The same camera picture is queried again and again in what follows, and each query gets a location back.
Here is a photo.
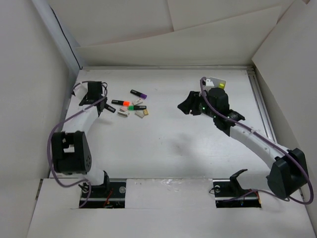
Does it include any green cap highlighter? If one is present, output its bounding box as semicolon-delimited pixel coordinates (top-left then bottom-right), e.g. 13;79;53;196
128;105;147;111

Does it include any pink white stapler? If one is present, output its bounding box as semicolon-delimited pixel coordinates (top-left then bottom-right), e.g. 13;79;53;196
117;107;130;118

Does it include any orange cap highlighter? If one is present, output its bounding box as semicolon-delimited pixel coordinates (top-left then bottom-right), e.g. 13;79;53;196
111;100;130;107

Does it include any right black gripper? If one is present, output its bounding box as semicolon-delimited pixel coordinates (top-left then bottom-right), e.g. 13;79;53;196
177;91;217;119

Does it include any purple cap highlighter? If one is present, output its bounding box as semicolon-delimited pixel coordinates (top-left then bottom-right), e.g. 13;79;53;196
130;90;147;99

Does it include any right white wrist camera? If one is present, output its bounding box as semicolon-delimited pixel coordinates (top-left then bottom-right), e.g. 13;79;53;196
203;78;214;88

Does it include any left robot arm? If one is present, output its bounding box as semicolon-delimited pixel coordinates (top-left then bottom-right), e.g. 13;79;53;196
47;81;110;197

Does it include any blue cap highlighter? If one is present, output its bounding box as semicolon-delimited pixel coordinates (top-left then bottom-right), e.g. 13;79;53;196
104;104;116;113

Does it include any white divided container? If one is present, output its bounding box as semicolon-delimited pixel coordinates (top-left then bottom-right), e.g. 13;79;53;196
210;77;226;88

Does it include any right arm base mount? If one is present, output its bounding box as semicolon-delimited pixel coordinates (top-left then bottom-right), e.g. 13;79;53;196
209;169;262;208

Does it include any white grey eraser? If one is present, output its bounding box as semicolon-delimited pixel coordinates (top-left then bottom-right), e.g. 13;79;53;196
135;111;145;118

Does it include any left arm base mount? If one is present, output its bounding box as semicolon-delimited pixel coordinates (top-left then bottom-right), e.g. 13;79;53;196
79;172;127;209

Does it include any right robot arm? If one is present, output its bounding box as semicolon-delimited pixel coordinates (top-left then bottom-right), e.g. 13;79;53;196
177;88;312;199

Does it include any white staples box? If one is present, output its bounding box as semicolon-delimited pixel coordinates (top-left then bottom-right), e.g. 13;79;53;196
132;98;144;106

